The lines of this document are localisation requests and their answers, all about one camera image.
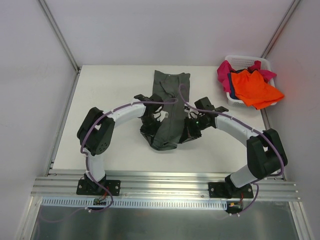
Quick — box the dark grey t-shirt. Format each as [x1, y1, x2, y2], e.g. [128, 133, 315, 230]
[151, 70, 191, 151]

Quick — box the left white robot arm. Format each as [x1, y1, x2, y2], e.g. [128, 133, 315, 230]
[76, 94, 163, 194]

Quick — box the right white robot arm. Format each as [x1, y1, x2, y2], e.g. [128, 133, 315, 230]
[179, 97, 288, 199]

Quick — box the navy blue t-shirt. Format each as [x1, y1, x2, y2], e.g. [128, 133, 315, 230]
[227, 73, 238, 100]

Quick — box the magenta t-shirt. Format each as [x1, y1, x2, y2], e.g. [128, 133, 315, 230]
[217, 60, 277, 93]

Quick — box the orange t-shirt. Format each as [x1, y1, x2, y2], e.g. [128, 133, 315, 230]
[231, 69, 285, 110]

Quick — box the white plastic laundry basket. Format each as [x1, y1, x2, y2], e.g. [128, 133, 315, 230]
[225, 55, 275, 109]

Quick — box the right small circuit board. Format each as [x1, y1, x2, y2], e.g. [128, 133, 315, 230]
[229, 201, 243, 209]

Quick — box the small circuit board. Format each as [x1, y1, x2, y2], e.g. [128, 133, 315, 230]
[229, 201, 243, 209]
[93, 198, 107, 206]

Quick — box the left small circuit board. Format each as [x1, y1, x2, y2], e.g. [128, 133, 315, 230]
[93, 198, 107, 206]

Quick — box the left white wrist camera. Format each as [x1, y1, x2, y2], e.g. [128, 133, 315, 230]
[159, 111, 169, 122]

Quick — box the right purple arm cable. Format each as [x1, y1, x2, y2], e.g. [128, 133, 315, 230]
[178, 83, 286, 217]

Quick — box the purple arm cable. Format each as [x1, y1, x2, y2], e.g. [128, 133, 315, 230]
[80, 97, 179, 214]
[178, 83, 286, 217]

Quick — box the aluminium mounting rail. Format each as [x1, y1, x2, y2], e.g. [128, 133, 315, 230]
[31, 169, 303, 202]

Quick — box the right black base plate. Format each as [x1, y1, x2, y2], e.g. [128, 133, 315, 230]
[208, 182, 254, 199]

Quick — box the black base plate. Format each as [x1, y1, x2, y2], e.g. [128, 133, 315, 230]
[208, 182, 254, 199]
[76, 178, 121, 196]

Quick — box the white slotted cable duct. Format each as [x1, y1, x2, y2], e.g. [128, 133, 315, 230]
[41, 197, 227, 210]

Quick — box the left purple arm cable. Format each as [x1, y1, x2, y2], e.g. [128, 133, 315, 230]
[80, 97, 179, 214]

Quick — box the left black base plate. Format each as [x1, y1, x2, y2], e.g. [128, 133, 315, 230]
[76, 178, 121, 196]

